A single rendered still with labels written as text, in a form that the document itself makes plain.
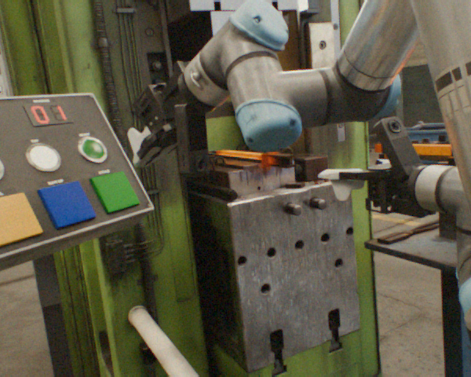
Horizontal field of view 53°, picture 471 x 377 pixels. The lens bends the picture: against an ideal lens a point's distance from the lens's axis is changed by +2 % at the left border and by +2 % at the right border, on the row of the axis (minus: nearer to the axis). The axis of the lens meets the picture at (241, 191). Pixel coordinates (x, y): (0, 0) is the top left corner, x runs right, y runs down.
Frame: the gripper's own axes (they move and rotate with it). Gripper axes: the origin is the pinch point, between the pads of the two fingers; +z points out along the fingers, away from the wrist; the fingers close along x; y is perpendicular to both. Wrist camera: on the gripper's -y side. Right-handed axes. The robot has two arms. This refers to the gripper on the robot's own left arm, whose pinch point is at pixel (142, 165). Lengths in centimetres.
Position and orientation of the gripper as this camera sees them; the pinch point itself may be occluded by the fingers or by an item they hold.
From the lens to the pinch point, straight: 84.1
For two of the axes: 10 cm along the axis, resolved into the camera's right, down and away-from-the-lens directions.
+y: -4.8, -8.6, 1.4
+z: -6.4, 4.6, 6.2
